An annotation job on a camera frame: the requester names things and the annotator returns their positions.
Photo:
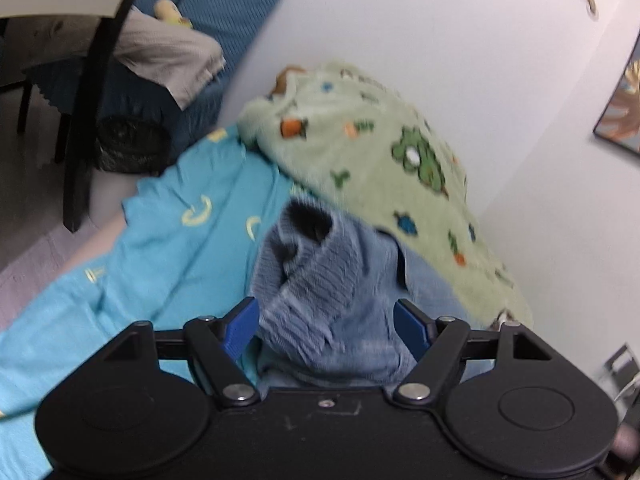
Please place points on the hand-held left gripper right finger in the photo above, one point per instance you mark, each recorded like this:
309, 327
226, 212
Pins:
411, 330

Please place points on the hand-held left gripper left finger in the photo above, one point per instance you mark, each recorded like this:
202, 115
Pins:
240, 330

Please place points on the blue denim jeans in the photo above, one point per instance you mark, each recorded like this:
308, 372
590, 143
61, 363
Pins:
432, 285

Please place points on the blue knit sweater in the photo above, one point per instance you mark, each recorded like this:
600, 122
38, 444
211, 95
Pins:
330, 305

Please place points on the turquoise bed sheet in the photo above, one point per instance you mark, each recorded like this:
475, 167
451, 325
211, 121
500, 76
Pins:
165, 260

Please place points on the green printed fleece blanket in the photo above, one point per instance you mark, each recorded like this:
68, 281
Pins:
370, 175

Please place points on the black trash bin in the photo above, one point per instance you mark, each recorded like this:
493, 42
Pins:
130, 147

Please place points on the white desk with black legs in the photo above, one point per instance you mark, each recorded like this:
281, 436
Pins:
95, 110

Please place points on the beige cloth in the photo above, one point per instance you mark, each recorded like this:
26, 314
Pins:
160, 55

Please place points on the yellow plush toy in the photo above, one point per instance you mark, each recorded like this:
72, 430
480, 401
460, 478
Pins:
170, 12

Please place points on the framed wall picture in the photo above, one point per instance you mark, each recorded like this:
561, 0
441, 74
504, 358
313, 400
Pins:
622, 105

